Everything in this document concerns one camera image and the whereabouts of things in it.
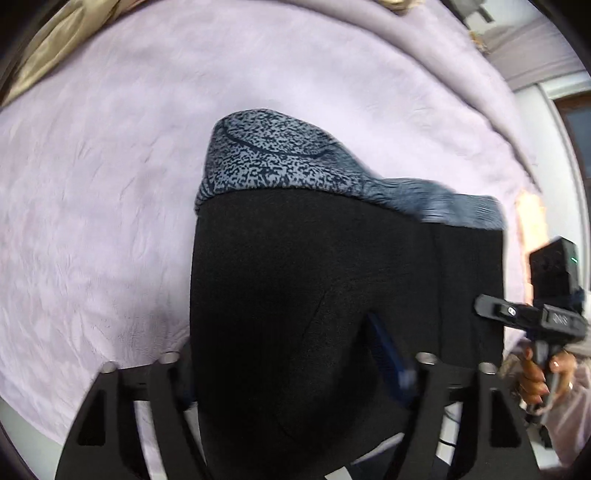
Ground lilac plush blanket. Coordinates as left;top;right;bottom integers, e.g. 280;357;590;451
0;0;542;464

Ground person's right hand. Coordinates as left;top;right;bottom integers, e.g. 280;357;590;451
518;344;579;409

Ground grey upholstered headboard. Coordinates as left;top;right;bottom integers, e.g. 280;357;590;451
488;17;588;92

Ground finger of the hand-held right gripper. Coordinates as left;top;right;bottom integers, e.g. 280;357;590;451
475;294;543;330

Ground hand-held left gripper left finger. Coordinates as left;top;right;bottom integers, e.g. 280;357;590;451
55;352;208;480

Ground pale orange object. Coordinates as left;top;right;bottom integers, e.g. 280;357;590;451
516;191;549;280

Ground person's right forearm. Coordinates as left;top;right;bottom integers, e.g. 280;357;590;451
538;339;591;464

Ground black pants with speckled waistband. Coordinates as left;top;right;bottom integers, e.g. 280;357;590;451
189;107;509;480

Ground dark framed window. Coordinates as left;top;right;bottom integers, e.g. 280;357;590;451
554;92;591;182

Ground beige puffer jacket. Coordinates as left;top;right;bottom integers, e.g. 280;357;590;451
0;0;112;108

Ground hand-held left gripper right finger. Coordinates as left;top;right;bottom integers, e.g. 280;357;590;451
365;311;541;480

